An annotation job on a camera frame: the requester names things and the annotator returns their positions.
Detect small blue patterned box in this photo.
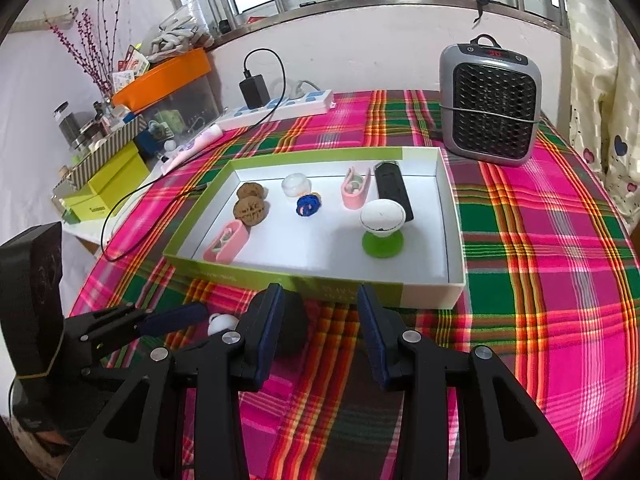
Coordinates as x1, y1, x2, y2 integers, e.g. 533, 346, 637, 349
135, 119, 173, 156

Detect pale green item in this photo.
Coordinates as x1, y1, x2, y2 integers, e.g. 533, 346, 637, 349
152, 109, 187, 136

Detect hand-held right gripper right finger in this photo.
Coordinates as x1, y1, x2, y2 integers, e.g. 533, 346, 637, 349
356, 283, 583, 480

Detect black charging cable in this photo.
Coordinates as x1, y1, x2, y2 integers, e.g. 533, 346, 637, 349
101, 49, 287, 262

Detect white ball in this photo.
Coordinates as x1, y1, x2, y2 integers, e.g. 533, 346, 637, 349
207, 312, 241, 336

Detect pink and white lotion tube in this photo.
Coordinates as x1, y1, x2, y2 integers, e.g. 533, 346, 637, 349
160, 127, 223, 171

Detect yellow-green cardboard box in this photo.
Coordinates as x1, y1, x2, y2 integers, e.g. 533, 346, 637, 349
87, 141, 152, 196

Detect glass jar with black lid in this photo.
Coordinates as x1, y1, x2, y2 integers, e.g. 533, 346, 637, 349
52, 101, 82, 148

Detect packet of white gloves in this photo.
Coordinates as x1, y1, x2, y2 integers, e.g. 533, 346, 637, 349
145, 0, 213, 53

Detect metal window grille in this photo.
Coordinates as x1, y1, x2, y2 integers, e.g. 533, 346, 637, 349
160, 0, 571, 41

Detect black charger plug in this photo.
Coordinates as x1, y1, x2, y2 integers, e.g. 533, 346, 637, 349
239, 75, 271, 109

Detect white and green suction stand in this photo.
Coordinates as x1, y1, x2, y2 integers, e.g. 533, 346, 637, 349
360, 199, 407, 259

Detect black oval disc white dots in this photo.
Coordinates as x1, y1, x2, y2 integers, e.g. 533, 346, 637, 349
247, 292, 310, 358

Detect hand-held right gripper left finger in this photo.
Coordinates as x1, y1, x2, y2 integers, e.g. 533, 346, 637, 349
57, 282, 286, 480

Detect green and white cardboard box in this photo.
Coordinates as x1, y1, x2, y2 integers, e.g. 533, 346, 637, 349
162, 146, 467, 309

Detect blue knitted ornament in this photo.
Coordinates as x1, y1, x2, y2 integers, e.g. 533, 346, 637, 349
296, 192, 323, 218

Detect purple flower branches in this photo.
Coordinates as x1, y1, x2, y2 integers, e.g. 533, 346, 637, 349
47, 0, 131, 98

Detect pink green plaid tablecloth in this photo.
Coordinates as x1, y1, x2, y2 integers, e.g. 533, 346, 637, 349
65, 89, 636, 480

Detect clear bin with orange lid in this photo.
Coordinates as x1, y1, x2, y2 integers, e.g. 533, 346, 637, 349
111, 47, 223, 133

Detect grey portable fan heater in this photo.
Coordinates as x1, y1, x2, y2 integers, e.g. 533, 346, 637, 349
439, 34, 543, 167

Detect black rectangular device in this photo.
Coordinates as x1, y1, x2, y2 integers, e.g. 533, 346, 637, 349
373, 160, 415, 223

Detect grey striped box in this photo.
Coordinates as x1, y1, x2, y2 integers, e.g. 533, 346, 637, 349
52, 115, 146, 193

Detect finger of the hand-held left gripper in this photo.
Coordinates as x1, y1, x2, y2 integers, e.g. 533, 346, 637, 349
80, 352, 148, 386
65, 302, 210, 361

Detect white and blue power strip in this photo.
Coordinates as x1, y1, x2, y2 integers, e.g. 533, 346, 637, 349
212, 89, 335, 133

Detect colourful card packets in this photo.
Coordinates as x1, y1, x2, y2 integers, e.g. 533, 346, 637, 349
112, 44, 151, 93

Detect cream curtain with hearts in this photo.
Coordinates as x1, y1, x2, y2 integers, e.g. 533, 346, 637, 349
555, 0, 640, 241

